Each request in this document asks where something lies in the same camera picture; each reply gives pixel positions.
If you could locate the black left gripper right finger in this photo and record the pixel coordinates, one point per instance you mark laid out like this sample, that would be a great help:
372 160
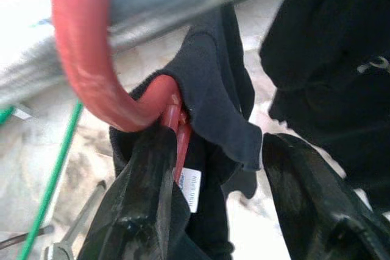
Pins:
310 205

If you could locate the green plastic hanger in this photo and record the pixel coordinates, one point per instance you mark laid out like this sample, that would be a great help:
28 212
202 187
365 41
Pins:
55 174

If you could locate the steel clothes rack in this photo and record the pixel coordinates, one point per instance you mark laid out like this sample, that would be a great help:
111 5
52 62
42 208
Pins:
182 1

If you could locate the black shirt with green logo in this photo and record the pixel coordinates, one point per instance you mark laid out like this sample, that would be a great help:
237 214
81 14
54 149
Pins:
329 44
210 83

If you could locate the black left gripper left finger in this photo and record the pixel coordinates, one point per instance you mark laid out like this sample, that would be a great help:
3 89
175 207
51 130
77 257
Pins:
134 199

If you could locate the red plastic hanger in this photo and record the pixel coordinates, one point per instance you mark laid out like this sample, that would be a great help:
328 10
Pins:
79 44

